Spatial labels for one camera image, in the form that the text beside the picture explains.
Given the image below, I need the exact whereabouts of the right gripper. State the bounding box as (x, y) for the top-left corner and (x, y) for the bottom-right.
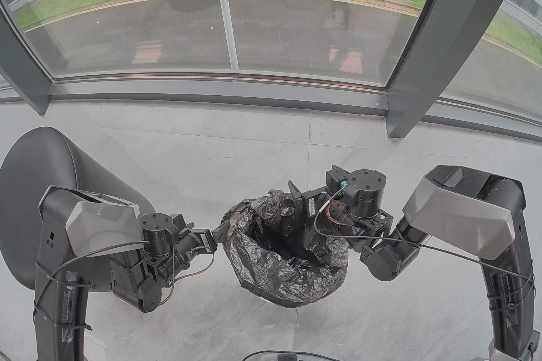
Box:
(288, 180), (346, 224)

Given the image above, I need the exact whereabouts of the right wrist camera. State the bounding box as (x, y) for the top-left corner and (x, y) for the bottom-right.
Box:
(324, 166), (351, 194)

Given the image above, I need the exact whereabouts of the dark grey round chair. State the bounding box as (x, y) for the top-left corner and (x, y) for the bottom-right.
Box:
(0, 127), (155, 293)

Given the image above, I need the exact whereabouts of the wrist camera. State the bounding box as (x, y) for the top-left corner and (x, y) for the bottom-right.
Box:
(324, 166), (351, 194)
(169, 214), (190, 246)

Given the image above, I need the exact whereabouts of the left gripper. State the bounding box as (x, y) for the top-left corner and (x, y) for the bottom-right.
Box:
(180, 224), (233, 265)

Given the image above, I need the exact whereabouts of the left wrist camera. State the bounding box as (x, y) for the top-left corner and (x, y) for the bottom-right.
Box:
(169, 214), (190, 246)

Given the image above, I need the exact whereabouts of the window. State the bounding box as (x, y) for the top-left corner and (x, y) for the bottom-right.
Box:
(0, 0), (542, 142)

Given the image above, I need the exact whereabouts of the black plastic bag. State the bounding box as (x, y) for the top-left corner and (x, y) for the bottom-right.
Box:
(220, 189), (350, 309)

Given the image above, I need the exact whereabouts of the black cable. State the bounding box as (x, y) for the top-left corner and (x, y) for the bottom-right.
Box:
(33, 241), (151, 332)
(314, 188), (535, 281)

